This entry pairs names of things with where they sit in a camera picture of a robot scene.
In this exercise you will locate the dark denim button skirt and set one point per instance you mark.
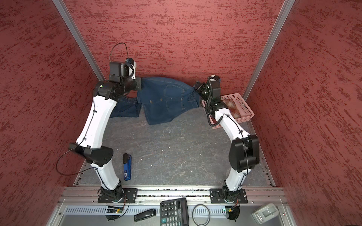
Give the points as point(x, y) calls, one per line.
point(126, 107)

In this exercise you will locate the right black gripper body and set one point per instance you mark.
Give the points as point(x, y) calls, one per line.
point(203, 91)

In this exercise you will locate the red cloth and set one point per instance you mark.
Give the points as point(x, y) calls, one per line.
point(233, 108)

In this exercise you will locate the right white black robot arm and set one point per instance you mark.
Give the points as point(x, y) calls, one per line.
point(244, 150)

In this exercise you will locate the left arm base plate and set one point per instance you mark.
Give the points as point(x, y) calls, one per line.
point(117, 196)

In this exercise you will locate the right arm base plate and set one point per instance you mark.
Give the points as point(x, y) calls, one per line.
point(223, 195)

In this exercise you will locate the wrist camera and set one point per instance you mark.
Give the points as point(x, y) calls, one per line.
point(131, 64)
point(215, 78)

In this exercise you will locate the left circuit board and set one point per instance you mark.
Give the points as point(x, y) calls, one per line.
point(114, 210)

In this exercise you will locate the black calculator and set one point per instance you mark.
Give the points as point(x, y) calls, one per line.
point(174, 212)

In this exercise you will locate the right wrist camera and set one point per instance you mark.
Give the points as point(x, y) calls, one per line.
point(215, 78)

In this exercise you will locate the grey white box device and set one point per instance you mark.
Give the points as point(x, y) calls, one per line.
point(265, 213)

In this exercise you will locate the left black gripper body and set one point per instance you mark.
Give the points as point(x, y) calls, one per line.
point(134, 84)

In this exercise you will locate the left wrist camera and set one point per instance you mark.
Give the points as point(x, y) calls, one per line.
point(131, 64)

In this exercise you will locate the circuit board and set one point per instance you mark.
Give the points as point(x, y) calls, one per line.
point(114, 210)
point(232, 213)

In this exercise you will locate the right circuit board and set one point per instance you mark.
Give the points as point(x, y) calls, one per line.
point(232, 213)

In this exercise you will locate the right aluminium corner post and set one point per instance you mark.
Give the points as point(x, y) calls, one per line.
point(276, 29)

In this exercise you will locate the left aluminium corner post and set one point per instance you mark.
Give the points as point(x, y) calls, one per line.
point(66, 16)

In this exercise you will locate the aluminium front rail frame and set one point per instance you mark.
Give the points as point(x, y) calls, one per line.
point(78, 206)

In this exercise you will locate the aluminium corner post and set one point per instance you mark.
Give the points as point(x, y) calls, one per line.
point(66, 16)
point(276, 29)

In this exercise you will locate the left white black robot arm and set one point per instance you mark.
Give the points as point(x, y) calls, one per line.
point(89, 144)

